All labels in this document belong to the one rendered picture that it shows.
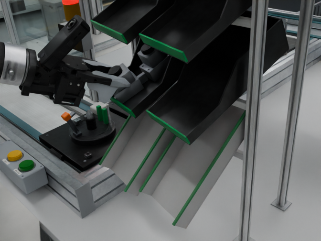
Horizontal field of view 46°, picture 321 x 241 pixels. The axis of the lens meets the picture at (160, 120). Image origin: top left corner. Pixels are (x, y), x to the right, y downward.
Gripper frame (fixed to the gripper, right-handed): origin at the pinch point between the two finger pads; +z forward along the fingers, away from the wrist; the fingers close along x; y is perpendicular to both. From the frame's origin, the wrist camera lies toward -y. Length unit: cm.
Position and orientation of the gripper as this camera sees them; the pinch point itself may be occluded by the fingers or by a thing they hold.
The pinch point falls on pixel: (121, 75)
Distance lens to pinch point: 83.5
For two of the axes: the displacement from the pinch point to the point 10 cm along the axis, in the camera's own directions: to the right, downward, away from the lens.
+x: 4.3, 5.0, -7.5
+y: -3.6, 8.6, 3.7
